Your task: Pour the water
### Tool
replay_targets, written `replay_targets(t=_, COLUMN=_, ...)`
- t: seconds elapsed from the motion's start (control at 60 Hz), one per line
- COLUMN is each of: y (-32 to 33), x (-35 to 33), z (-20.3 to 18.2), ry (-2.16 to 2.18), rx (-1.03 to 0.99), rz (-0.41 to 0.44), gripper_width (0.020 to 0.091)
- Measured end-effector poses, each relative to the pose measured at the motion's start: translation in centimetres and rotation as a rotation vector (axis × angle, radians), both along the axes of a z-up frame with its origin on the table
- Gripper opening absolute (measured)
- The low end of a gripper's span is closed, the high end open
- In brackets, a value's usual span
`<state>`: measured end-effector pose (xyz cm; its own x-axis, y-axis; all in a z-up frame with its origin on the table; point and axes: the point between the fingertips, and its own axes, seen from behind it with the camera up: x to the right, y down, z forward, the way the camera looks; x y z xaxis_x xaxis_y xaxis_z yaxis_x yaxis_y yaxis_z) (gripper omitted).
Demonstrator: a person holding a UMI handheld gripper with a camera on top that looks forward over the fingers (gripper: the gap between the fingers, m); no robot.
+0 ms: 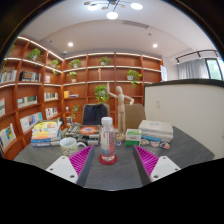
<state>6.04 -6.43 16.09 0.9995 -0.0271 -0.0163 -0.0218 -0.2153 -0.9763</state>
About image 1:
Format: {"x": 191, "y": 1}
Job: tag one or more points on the grey curtain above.
{"x": 193, "y": 69}

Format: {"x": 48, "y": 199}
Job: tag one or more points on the ceiling air vent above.
{"x": 135, "y": 24}

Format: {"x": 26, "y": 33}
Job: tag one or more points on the stack of white books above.
{"x": 156, "y": 130}

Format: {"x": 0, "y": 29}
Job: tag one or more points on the stack of colourful books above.
{"x": 45, "y": 133}

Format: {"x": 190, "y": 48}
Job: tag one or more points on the recessed ceiling spotlight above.
{"x": 70, "y": 44}
{"x": 155, "y": 45}

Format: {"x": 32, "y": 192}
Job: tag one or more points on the clear plastic drink bottle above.
{"x": 107, "y": 141}

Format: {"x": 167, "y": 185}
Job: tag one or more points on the wooden artist mannequin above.
{"x": 121, "y": 106}

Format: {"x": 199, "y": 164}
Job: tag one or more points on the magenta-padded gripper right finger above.
{"x": 163, "y": 166}

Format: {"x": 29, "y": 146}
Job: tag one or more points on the orange wooden shelf unit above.
{"x": 50, "y": 90}

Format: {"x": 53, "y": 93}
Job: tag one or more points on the small colourful round badge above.
{"x": 164, "y": 145}

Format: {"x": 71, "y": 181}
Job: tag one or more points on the branched ceiling lamp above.
{"x": 111, "y": 6}

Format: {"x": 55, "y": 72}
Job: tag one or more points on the yellow striped printed mug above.
{"x": 68, "y": 146}

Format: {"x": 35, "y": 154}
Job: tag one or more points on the green white box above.
{"x": 133, "y": 137}

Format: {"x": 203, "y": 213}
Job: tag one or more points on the white wall poster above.
{"x": 163, "y": 73}

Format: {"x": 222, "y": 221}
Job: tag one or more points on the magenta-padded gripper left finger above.
{"x": 63, "y": 166}

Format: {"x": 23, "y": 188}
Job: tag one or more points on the white wall switch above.
{"x": 158, "y": 103}

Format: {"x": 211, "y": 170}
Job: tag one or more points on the window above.
{"x": 215, "y": 69}

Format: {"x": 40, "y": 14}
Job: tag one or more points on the black track light rail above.
{"x": 196, "y": 55}

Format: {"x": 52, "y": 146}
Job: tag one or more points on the brown chair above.
{"x": 136, "y": 115}

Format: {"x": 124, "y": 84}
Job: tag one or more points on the dark office chair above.
{"x": 93, "y": 115}

